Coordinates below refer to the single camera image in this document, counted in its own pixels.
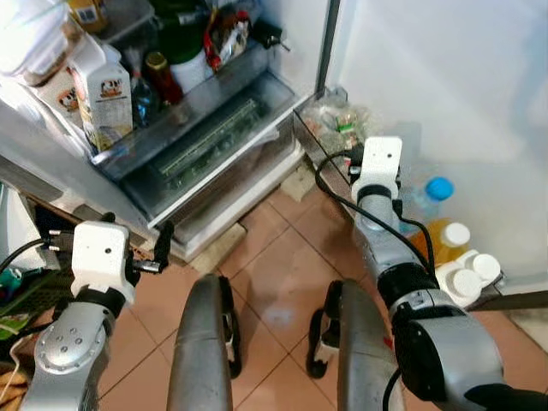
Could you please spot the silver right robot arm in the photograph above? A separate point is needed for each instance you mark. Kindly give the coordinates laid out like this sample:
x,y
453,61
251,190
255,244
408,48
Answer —
x,y
428,325

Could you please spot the clear fridge door bin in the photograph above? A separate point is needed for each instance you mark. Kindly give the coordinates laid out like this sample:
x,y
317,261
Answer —
x,y
312,137

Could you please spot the white fridge door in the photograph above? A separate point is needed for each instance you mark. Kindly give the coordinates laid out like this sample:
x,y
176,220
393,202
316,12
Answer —
x,y
445,86

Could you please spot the clear plastic bag of food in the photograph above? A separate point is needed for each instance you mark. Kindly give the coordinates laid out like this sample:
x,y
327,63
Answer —
x,y
338,120

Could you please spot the clear bottle with blue cap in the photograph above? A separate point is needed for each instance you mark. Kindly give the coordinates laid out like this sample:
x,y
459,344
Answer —
x,y
438,190

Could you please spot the silver left robot leg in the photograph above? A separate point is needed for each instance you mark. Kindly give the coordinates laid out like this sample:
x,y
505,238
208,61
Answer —
x,y
201,351

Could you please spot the green vegetables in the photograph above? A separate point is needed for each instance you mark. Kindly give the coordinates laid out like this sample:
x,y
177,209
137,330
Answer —
x,y
210,145

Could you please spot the milk carton with cow print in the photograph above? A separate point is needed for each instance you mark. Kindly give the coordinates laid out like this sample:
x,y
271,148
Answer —
x,y
104,103

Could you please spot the green plastic crate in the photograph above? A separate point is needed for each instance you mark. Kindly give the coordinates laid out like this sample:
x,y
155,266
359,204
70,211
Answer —
x,y
26,300

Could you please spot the small clear water bottle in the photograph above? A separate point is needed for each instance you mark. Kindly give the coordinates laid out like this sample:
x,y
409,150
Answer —
x,y
143,103

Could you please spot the orange juice bottle white cap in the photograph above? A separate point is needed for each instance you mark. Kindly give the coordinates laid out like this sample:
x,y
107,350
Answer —
x,y
447,244

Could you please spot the red bottle with gold cap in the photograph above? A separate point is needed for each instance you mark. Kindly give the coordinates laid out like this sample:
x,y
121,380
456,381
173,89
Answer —
x,y
164,79

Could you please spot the small black object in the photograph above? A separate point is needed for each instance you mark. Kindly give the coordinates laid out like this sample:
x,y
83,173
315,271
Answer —
x,y
270,34

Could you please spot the white jar with green lid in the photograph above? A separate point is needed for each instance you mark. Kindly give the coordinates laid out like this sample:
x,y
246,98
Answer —
x,y
188,60

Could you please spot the red printed snack packet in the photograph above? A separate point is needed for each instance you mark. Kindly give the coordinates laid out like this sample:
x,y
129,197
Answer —
x,y
228,38

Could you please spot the white plastic container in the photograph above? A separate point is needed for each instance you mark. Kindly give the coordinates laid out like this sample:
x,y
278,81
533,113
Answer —
x,y
30,38

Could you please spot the yellow labelled jar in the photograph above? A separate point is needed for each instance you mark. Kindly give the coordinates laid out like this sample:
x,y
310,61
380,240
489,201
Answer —
x,y
87,12

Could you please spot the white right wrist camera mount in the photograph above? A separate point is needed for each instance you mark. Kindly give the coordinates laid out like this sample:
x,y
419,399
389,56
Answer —
x,y
380,163

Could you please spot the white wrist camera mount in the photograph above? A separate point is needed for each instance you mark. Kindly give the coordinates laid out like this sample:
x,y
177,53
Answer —
x,y
380,163
101,257

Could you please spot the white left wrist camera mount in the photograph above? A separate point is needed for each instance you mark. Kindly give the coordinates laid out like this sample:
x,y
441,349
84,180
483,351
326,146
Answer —
x,y
101,257

